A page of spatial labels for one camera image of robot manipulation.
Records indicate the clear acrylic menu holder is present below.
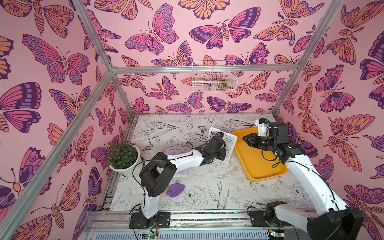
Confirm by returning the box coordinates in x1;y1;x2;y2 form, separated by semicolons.
208;127;238;164

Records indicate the old menu sheet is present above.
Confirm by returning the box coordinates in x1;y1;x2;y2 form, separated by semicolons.
167;147;192;179

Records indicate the new menu sheet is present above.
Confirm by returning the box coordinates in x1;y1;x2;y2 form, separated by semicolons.
208;127;238;163

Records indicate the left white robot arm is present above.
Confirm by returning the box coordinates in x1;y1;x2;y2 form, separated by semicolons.
129;136;227;230

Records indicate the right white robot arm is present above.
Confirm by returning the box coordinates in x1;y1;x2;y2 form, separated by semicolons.
243;118;364;240

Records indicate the yellow plastic tray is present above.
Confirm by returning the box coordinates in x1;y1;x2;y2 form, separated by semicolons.
232;128;288;182

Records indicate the purple pink toy shovel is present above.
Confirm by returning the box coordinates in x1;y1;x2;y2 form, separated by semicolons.
160;183;186;198

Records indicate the green item in basket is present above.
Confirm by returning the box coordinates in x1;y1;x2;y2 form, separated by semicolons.
217;80;228;91

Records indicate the white potted green plant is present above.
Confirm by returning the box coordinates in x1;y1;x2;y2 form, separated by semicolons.
108;142;144;178

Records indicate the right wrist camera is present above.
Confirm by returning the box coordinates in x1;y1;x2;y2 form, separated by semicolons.
255;118;270;137

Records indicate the white wire wall basket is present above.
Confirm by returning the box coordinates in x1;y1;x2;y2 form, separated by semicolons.
191;65;238;94

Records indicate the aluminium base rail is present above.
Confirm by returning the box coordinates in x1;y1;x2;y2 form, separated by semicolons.
83;208;334;232

